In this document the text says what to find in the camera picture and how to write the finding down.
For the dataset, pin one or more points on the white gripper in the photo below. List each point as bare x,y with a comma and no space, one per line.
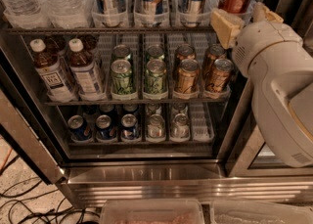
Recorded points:
264,42

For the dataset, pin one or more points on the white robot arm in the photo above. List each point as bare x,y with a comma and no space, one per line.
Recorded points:
271,55

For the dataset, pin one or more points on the left rear orange can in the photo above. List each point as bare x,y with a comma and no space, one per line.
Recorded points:
182,52

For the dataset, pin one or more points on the right front orange can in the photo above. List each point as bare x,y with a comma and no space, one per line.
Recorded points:
218,78

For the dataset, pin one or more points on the left front orange can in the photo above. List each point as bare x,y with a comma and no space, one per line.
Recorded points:
188,73

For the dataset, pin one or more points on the right rear green can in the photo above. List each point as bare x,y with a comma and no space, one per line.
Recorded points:
155,52

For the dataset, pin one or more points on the green can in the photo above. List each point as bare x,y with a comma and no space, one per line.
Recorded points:
122,52
155,52
156,79
123,87

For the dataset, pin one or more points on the right front green can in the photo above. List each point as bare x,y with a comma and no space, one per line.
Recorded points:
156,79

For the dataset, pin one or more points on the right front silver can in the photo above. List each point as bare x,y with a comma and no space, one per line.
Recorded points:
180,129

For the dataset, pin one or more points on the left rear green can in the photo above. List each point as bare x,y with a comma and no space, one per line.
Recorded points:
122,52

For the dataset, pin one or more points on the stainless steel fridge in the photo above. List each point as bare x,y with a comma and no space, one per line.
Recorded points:
225,156

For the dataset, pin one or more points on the left front silver can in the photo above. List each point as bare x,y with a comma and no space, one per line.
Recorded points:
156,128

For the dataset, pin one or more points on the left front green can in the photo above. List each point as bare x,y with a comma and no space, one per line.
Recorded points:
123,87

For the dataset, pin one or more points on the right blue pepsi can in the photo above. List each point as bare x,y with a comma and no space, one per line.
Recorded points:
129,128

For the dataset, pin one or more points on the blue pepsi can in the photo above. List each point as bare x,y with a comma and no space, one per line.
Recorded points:
129,128
105,129
79,128

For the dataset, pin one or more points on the middle blue pepsi can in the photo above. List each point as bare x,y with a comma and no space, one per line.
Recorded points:
105,129

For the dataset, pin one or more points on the left blue pepsi can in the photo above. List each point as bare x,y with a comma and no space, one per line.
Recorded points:
79,128

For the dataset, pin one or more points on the open fridge door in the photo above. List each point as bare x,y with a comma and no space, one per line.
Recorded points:
22,138

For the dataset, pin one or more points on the right iced tea bottle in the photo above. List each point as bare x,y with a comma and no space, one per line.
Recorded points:
86,72

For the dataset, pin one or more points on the iced tea bottle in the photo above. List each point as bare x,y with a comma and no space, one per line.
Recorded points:
54,74
86,72

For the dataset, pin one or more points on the right clear plastic bin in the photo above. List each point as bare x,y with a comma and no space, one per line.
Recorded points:
244,212

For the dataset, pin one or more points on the clear plastic bin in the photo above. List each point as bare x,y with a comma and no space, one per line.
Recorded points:
154,211
244,212

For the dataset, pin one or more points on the left iced tea bottle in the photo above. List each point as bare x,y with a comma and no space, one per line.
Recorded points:
54,74

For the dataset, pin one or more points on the left clear plastic bin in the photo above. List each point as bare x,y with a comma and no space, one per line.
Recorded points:
154,211

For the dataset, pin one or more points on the left clear water bottle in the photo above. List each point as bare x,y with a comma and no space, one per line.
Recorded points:
26,14

